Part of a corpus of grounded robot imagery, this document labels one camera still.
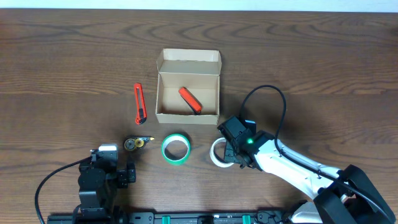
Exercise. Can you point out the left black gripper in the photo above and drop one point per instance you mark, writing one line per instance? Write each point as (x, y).
(123, 178)

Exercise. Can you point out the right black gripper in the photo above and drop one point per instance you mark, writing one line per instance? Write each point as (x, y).
(230, 148)

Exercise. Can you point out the white tape roll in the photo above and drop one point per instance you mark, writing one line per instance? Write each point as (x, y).
(213, 157)

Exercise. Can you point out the green tape roll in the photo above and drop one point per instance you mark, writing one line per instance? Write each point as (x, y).
(176, 149)

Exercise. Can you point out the orange lighter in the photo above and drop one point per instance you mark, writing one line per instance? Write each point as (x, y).
(190, 99)

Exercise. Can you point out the orange utility knife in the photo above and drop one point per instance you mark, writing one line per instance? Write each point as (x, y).
(141, 114)

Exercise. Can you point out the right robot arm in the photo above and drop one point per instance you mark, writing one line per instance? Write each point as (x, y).
(339, 196)

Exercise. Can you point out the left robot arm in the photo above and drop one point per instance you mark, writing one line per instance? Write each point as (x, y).
(98, 202)

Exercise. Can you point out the correction tape dispenser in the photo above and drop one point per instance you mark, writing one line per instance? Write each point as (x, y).
(136, 142)

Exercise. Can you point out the open cardboard box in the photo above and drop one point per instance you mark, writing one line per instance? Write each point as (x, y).
(199, 72)

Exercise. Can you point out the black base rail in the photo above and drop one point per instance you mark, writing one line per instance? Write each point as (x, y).
(261, 217)

